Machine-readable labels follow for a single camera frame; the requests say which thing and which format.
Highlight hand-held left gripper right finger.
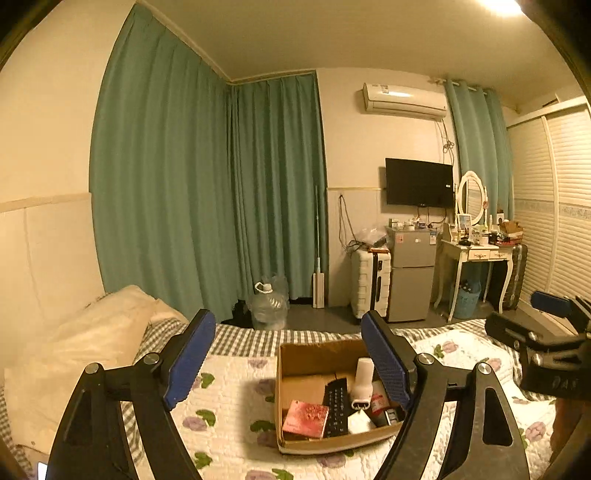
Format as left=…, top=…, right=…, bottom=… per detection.
left=360, top=310, right=529, bottom=480

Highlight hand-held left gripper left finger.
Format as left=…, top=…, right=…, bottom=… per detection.
left=46, top=308, right=218, bottom=480

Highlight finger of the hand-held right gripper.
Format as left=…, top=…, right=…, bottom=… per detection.
left=485, top=311, right=588, bottom=352
left=530, top=290, right=583, bottom=320

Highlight white handheld electric device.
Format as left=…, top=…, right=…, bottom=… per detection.
left=348, top=357, right=375, bottom=411

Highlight white charger plug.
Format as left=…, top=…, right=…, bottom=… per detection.
left=347, top=410, right=377, bottom=435

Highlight black remote control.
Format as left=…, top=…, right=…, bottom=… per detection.
left=322, top=377, right=350, bottom=438

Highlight brown cardboard box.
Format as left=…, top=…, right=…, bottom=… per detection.
left=276, top=339, right=407, bottom=455

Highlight person's right forearm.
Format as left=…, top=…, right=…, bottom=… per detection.
left=549, top=394, right=585, bottom=462

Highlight dark hard suitcase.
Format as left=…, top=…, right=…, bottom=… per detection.
left=489, top=242, right=528, bottom=311

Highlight blue storage basket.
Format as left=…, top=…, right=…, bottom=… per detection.
left=452, top=279, right=483, bottom=320

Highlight white floral quilt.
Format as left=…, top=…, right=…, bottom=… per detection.
left=120, top=323, right=559, bottom=480

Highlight white hard suitcase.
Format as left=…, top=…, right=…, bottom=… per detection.
left=351, top=249, right=392, bottom=320

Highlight white dressing table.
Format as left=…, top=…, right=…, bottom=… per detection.
left=431, top=237, right=514, bottom=323

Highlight silver small fridge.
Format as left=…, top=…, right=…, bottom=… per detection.
left=385, top=226, right=438, bottom=323

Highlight white slatted wardrobe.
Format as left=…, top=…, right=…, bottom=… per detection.
left=505, top=97, right=591, bottom=333

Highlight clear water jug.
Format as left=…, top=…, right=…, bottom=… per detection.
left=247, top=274, right=291, bottom=330

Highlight white flat mop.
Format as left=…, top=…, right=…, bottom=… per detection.
left=312, top=185, right=327, bottom=309

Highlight cream padded jacket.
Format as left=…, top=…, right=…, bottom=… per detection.
left=2, top=285, right=190, bottom=455

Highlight clear plastic bag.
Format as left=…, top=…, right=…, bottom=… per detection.
left=358, top=226, right=387, bottom=250

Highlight white oval vanity mirror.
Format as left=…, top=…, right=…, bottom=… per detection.
left=457, top=171, right=489, bottom=227

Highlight narrow green curtain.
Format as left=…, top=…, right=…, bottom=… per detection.
left=444, top=78, right=514, bottom=222

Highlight wide green curtain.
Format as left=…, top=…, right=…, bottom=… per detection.
left=90, top=2, right=238, bottom=321

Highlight white air conditioner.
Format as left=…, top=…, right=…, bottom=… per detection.
left=361, top=82, right=448, bottom=121

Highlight dark wall cables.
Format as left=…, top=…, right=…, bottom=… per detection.
left=338, top=194, right=365, bottom=252

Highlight black wall television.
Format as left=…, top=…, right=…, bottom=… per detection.
left=385, top=158, right=454, bottom=208

